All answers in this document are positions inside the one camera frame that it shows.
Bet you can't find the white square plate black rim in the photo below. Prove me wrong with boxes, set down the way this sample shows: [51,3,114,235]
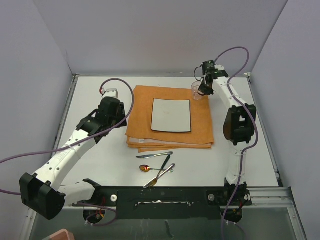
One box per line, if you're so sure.
[151,98,192,133]

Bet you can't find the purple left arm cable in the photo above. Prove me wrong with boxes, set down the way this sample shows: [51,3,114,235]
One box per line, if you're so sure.
[0,78,136,228]

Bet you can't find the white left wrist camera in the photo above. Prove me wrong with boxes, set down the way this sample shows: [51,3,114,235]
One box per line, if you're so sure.
[99,87,119,99]

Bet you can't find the orange cloth napkin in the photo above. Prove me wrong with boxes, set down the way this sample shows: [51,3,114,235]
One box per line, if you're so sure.
[125,85,215,153]

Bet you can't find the gold spoon dark handle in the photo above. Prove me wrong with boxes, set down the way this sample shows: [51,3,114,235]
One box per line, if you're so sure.
[139,155,171,173]

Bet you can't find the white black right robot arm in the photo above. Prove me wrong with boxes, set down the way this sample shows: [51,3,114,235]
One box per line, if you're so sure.
[197,60,257,185]

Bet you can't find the gold fork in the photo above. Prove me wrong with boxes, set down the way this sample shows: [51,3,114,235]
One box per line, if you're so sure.
[143,163,176,189]

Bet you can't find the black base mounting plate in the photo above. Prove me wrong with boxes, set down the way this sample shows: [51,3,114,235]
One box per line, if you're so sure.
[83,185,252,223]

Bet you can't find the clear drinking glass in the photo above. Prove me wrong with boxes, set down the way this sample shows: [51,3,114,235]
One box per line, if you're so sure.
[191,81,202,101]

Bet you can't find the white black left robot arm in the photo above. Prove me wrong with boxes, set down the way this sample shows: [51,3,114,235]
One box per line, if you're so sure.
[19,97,127,220]

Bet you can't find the silver table knife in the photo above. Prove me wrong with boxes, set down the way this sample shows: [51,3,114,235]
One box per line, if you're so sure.
[136,151,173,159]

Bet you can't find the pink plastic bin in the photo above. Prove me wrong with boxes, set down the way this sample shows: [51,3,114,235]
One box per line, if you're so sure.
[43,229,75,240]

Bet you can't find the iridescent ornate teaspoon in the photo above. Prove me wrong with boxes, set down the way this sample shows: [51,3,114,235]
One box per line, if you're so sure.
[160,168,174,174]

